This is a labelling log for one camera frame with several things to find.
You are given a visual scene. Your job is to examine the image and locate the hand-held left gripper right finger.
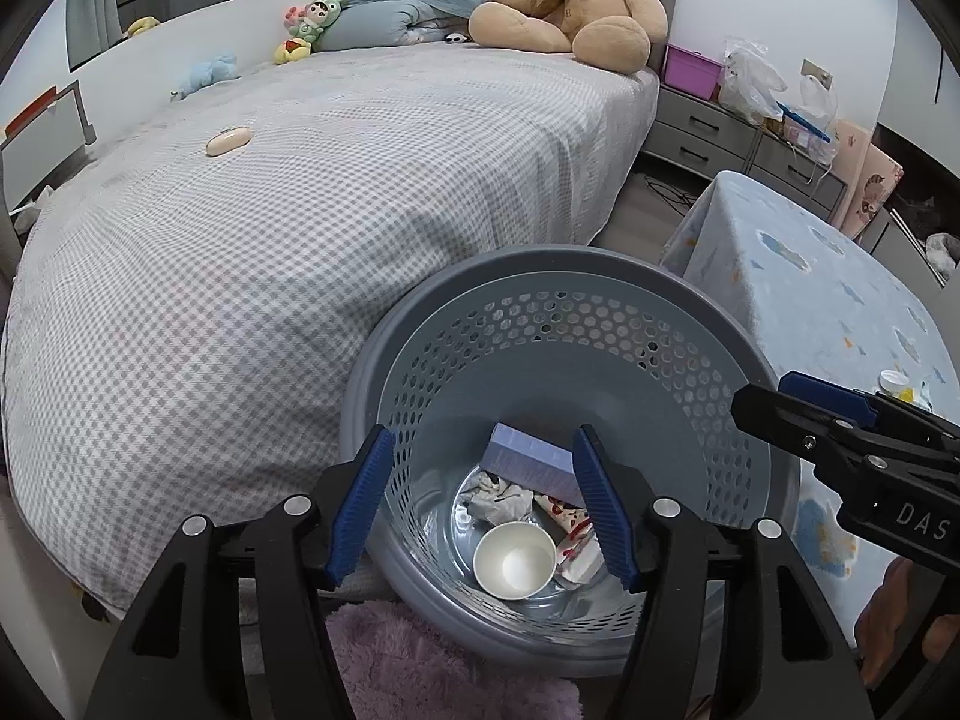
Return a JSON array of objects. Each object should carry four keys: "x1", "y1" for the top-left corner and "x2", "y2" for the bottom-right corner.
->
[{"x1": 571, "y1": 424, "x2": 875, "y2": 720}]

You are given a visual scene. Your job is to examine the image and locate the person's right hand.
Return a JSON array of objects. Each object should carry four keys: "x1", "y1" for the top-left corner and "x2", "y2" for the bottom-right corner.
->
[{"x1": 855, "y1": 559, "x2": 938, "y2": 691}]

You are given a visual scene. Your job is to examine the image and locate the white cable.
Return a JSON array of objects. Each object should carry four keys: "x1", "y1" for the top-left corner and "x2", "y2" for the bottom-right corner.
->
[{"x1": 787, "y1": 141, "x2": 830, "y2": 203}]

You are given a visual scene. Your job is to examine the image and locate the light blue plush toy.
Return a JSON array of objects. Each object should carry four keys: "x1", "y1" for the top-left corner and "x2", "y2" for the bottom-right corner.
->
[{"x1": 171, "y1": 54, "x2": 241, "y2": 100}]

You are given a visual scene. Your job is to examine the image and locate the pink printed boards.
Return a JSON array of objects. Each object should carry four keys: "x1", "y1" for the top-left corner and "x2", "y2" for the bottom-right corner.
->
[{"x1": 829, "y1": 118, "x2": 905, "y2": 241}]

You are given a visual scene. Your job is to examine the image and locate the white wardrobe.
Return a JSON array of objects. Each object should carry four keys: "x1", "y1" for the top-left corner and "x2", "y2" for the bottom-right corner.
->
[{"x1": 874, "y1": 0, "x2": 960, "y2": 286}]

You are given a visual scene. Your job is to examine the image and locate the small purple box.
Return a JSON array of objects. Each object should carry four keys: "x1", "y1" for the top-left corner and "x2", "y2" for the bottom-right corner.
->
[{"x1": 480, "y1": 424, "x2": 584, "y2": 507}]

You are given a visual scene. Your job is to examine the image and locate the grey perforated plastic basket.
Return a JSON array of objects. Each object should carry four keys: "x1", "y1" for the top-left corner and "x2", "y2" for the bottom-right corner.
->
[{"x1": 339, "y1": 244, "x2": 802, "y2": 680}]

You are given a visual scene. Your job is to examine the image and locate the purple storage box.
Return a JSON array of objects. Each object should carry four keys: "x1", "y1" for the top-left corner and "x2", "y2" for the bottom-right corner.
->
[{"x1": 664, "y1": 43, "x2": 725, "y2": 100}]

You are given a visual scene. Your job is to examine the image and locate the printed blue tablecloth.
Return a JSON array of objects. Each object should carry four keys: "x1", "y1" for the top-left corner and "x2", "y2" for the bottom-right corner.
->
[{"x1": 660, "y1": 171, "x2": 960, "y2": 586}]

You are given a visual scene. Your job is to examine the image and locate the white plastic bag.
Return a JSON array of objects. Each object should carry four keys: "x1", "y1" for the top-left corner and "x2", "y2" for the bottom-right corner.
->
[{"x1": 718, "y1": 36, "x2": 788, "y2": 127}]

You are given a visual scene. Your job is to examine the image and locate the white paper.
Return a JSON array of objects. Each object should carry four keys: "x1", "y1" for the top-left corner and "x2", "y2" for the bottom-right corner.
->
[{"x1": 461, "y1": 469, "x2": 535, "y2": 526}]

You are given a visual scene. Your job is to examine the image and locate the light blue quilt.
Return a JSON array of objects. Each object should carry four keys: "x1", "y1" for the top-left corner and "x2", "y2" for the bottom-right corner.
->
[{"x1": 311, "y1": 0, "x2": 505, "y2": 53}]

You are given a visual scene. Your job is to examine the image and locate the red and white snack wrapper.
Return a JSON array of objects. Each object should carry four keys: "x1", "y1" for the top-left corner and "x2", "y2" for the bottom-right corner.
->
[{"x1": 534, "y1": 493, "x2": 605, "y2": 590}]

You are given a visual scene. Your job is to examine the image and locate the large tan teddy bear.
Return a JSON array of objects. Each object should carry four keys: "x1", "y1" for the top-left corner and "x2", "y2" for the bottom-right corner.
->
[{"x1": 469, "y1": 0, "x2": 668, "y2": 74}]

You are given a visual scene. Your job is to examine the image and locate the blue stick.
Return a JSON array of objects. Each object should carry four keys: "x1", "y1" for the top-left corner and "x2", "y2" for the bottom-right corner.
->
[{"x1": 776, "y1": 101, "x2": 832, "y2": 142}]

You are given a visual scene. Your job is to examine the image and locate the grey nightstand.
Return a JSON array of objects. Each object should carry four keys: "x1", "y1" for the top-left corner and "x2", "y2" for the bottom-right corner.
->
[
  {"x1": 750, "y1": 127, "x2": 848, "y2": 212},
  {"x1": 641, "y1": 82, "x2": 758, "y2": 181}
]

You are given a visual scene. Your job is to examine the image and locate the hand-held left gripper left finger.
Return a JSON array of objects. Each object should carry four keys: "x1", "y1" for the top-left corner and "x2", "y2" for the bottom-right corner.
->
[{"x1": 82, "y1": 426, "x2": 397, "y2": 720}]

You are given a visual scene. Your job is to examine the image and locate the bed with grey checked sheet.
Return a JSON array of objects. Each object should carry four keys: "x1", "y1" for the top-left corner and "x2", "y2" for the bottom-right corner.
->
[{"x1": 0, "y1": 0, "x2": 682, "y2": 620}]

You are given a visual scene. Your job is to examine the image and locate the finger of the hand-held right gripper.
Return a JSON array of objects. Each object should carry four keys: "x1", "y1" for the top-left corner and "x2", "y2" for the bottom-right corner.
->
[
  {"x1": 778, "y1": 371, "x2": 960, "y2": 466},
  {"x1": 731, "y1": 382, "x2": 890, "y2": 485}
]

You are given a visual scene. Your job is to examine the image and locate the white paper cup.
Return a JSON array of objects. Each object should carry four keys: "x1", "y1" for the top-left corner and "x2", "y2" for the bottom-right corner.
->
[{"x1": 472, "y1": 521, "x2": 557, "y2": 601}]

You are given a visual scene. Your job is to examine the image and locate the small green plush doll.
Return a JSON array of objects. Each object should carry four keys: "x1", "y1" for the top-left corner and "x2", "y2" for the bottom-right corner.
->
[{"x1": 274, "y1": 0, "x2": 352, "y2": 65}]

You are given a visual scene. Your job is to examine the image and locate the clear plastic bag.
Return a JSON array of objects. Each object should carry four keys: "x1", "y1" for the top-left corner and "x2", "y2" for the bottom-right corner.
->
[{"x1": 795, "y1": 73, "x2": 839, "y2": 166}]

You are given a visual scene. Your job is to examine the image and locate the white panel with orange trim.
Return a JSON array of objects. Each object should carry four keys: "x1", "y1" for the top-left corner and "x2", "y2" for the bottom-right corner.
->
[{"x1": 0, "y1": 82, "x2": 98, "y2": 203}]

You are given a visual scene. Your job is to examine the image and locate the purple fluffy rug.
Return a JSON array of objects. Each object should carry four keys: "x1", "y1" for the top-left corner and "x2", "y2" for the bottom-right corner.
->
[{"x1": 326, "y1": 600, "x2": 582, "y2": 720}]

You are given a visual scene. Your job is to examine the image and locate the black cable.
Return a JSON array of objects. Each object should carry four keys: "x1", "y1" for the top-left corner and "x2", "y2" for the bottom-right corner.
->
[{"x1": 641, "y1": 174, "x2": 698, "y2": 211}]

